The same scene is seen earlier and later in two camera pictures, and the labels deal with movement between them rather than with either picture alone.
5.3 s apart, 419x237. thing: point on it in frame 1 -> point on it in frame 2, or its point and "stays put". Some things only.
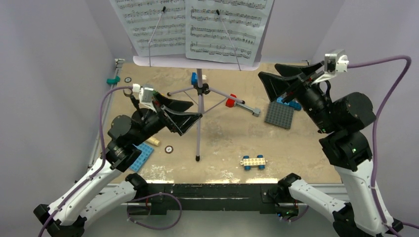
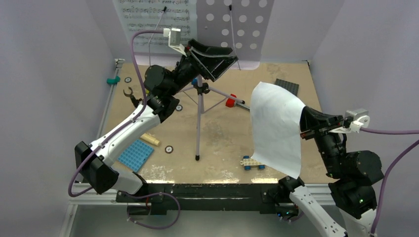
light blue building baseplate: (146, 151) stays put
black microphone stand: (136, 100) stays put
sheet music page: (228, 31) -> (276, 115)
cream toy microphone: (152, 140) stays put
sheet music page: (157, 27) stays put
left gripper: (180, 122) -> (212, 61)
